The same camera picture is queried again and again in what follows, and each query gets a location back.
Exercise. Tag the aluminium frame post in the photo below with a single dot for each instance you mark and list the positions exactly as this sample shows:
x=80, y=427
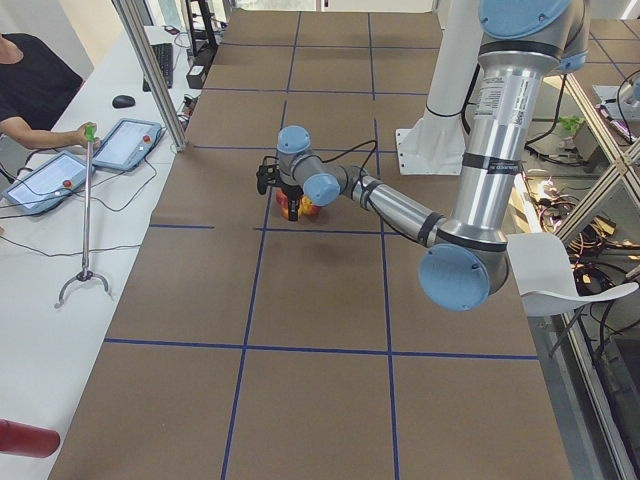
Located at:
x=135, y=30

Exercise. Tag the red yellow apple left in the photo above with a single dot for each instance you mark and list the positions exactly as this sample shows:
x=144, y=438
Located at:
x=282, y=201

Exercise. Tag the black computer mouse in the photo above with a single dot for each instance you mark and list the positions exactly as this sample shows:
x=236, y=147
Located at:
x=123, y=101

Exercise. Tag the white plastic chair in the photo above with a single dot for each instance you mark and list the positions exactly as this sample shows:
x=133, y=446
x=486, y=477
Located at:
x=544, y=276

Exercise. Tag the red yellow apple front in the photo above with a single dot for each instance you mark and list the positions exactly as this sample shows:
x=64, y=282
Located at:
x=307, y=208

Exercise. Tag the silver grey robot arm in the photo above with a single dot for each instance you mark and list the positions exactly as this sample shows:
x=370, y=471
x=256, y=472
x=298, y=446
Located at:
x=493, y=59

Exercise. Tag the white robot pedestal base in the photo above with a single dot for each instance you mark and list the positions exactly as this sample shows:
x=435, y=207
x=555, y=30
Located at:
x=435, y=145

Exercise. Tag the person's hand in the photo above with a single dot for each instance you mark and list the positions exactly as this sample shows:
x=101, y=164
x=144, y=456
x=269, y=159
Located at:
x=86, y=135

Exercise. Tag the black desktop computer box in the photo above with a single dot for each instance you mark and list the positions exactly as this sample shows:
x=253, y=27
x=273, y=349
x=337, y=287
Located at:
x=196, y=76

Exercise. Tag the black keyboard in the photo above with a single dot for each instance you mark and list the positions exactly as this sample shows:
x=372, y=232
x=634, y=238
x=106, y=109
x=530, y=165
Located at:
x=164, y=56

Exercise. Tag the person in black shirt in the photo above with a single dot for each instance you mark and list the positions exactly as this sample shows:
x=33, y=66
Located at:
x=37, y=86

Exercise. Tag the blue teach pendant near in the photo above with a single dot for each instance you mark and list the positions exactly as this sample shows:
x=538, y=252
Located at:
x=48, y=185

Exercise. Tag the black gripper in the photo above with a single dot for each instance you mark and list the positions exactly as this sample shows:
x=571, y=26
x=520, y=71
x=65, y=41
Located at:
x=291, y=192

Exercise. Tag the red yellow apple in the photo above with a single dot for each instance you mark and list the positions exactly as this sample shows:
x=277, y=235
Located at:
x=282, y=201
x=307, y=208

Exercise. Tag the red cylinder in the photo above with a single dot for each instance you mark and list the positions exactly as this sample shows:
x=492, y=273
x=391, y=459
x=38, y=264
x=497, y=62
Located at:
x=27, y=440

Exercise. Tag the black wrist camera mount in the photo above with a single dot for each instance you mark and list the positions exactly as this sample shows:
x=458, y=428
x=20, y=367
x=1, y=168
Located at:
x=267, y=174

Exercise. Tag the green handled reacher grabber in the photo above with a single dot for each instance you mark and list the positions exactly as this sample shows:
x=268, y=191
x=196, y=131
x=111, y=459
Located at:
x=85, y=274

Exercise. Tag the blue teach pendant far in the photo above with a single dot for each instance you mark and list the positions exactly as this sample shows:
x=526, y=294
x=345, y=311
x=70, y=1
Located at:
x=127, y=144

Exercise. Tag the blue teach pendant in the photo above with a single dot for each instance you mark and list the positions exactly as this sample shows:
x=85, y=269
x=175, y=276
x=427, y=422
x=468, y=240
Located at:
x=127, y=144
x=48, y=185

